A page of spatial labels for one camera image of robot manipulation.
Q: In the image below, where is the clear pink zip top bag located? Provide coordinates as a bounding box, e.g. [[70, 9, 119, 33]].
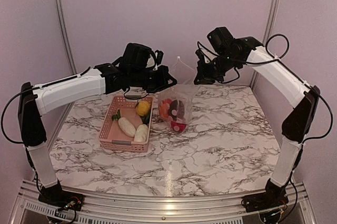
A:
[[158, 56, 199, 134]]

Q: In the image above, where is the dark maroon toy fruit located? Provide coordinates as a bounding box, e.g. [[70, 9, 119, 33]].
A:
[[168, 100, 185, 121]]

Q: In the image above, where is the aluminium frame post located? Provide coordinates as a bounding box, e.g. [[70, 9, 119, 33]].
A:
[[249, 0, 284, 89], [55, 0, 77, 74]]

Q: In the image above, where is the left aluminium frame post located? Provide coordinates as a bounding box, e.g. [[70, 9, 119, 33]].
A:
[[55, 0, 77, 74]]

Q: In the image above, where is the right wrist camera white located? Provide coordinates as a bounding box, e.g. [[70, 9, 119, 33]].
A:
[[195, 41, 218, 67]]

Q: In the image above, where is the orange toy orange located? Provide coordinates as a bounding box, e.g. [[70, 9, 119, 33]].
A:
[[158, 99, 172, 119]]

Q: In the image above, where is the pink perforated plastic basket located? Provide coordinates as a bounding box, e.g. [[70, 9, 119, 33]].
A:
[[98, 95, 154, 152]]

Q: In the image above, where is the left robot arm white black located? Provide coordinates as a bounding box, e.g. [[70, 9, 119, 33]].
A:
[[18, 43, 177, 206]]

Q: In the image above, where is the red toy apple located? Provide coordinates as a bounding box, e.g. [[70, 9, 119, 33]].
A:
[[171, 121, 187, 133]]

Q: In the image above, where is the white toy vegetable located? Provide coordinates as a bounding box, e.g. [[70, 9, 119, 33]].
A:
[[134, 124, 148, 142], [118, 117, 136, 138]]

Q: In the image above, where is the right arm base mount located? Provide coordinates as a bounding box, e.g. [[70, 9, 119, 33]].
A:
[[241, 179, 289, 212]]

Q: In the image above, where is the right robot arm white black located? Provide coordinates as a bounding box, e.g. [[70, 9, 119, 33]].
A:
[[194, 27, 320, 207]]

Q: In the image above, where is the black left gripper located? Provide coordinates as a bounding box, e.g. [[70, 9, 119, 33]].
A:
[[130, 64, 177, 93]]

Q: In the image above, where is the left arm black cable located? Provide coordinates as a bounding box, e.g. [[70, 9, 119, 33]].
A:
[[1, 67, 148, 145]]

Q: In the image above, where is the yellow toy lemon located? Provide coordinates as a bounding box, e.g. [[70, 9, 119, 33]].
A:
[[136, 101, 151, 116]]

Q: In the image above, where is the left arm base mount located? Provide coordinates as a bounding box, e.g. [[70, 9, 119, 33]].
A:
[[38, 181, 84, 211]]

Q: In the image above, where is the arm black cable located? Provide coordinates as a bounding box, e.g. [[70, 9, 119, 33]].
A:
[[1, 67, 148, 145], [218, 33, 333, 140]]

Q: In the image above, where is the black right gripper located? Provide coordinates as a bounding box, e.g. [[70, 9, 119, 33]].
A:
[[194, 51, 241, 84]]

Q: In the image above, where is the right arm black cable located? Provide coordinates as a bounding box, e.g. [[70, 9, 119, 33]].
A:
[[218, 33, 333, 140]]

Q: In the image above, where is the aluminium front rail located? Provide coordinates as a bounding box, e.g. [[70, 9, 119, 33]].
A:
[[9, 180, 317, 223]]

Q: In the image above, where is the right aluminium frame post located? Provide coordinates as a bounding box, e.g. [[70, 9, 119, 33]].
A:
[[249, 0, 284, 89]]

